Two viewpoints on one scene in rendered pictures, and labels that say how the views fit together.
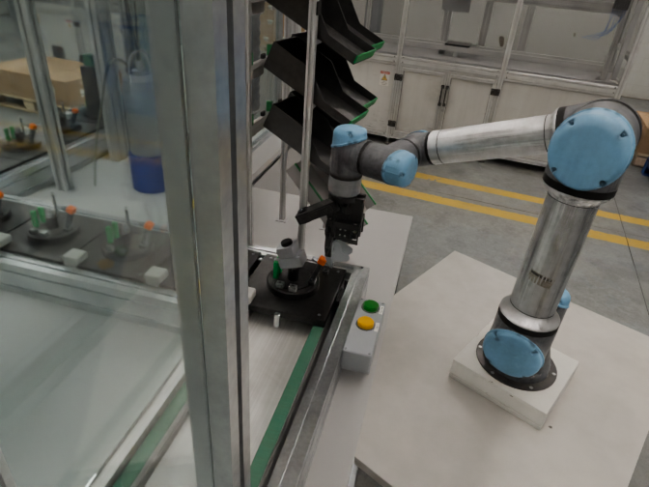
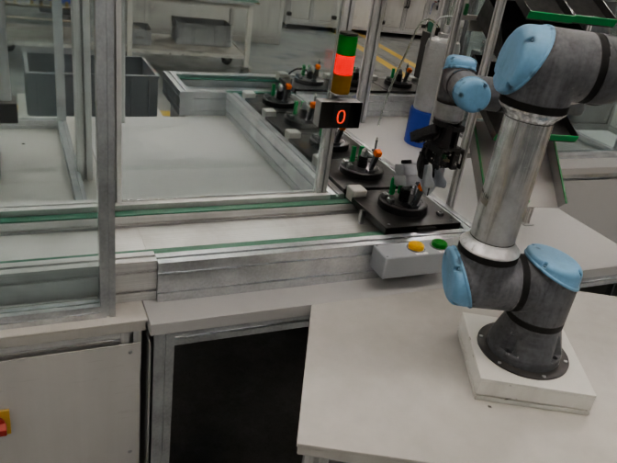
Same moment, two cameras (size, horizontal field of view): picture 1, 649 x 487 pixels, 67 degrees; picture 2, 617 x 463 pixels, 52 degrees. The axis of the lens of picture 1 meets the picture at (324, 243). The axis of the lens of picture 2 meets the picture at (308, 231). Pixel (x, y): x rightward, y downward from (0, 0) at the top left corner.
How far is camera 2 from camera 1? 1.07 m
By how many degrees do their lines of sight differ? 44
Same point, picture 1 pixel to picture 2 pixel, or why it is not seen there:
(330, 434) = (315, 289)
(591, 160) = (509, 63)
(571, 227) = (504, 139)
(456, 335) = not seen: hidden behind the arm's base
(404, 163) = (465, 84)
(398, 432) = (359, 319)
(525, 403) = (476, 364)
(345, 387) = (364, 284)
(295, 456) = (258, 251)
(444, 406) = (419, 337)
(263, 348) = (334, 226)
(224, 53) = not seen: outside the picture
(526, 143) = not seen: hidden behind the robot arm
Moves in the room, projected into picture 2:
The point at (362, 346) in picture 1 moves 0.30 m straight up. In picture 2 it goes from (390, 252) to (415, 135)
